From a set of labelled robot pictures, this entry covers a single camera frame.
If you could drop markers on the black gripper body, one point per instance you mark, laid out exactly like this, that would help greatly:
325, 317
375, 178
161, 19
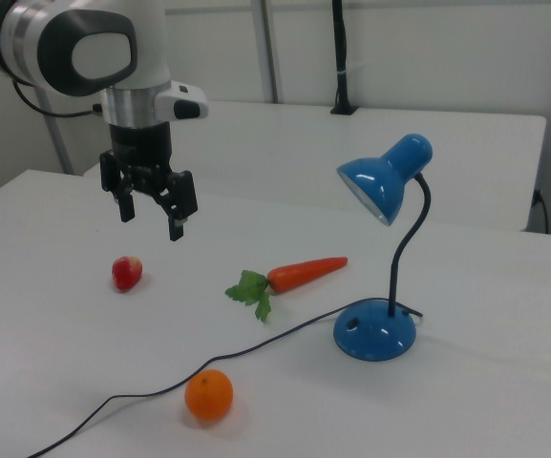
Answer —
140, 145

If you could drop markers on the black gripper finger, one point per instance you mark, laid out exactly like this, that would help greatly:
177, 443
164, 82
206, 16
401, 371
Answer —
127, 205
182, 200

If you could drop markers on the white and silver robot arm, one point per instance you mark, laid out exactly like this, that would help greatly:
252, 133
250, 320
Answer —
79, 52

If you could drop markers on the blue desk lamp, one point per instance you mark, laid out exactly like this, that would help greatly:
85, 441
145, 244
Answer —
375, 334

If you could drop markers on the red toy strawberry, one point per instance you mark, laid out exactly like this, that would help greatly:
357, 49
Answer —
126, 274

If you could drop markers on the orange toy carrot with leaves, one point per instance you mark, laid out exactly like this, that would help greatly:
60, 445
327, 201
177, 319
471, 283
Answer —
303, 274

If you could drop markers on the toy orange fruit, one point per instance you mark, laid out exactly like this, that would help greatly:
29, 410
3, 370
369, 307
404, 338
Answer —
208, 395

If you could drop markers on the grey metal frame post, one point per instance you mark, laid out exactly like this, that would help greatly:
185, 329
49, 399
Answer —
266, 47
55, 133

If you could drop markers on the black camera pole with clamp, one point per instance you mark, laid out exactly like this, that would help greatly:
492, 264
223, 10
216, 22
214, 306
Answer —
341, 57

